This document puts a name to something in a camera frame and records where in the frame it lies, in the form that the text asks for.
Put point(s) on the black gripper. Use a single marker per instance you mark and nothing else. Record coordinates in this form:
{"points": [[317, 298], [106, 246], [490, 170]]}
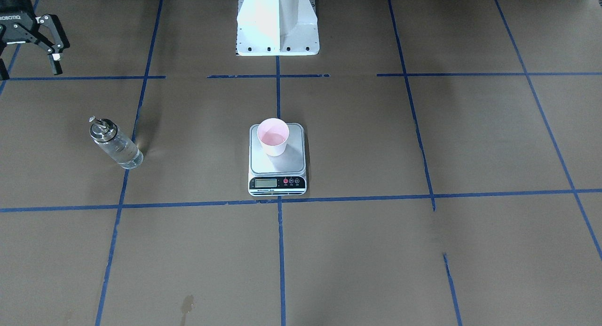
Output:
{"points": [[14, 18]]}

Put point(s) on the clear glass sauce bottle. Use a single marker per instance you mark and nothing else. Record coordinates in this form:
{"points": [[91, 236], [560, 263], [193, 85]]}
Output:
{"points": [[110, 138]]}

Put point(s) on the pink paper cup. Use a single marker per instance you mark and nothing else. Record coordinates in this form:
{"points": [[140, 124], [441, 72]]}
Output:
{"points": [[273, 134]]}

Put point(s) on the digital kitchen scale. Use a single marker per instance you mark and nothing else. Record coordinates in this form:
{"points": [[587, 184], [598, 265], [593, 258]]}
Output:
{"points": [[281, 175]]}

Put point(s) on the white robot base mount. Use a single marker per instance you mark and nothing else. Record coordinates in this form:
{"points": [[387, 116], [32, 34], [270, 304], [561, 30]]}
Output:
{"points": [[277, 28]]}

